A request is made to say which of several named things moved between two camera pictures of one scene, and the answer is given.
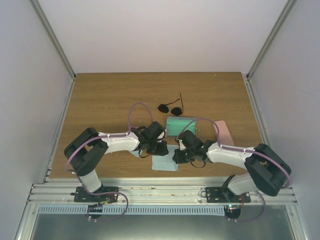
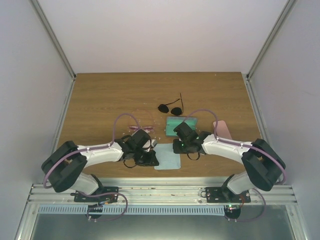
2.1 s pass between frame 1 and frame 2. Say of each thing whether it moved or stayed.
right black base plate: stayed
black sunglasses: stayed
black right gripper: moved
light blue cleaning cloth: stayed
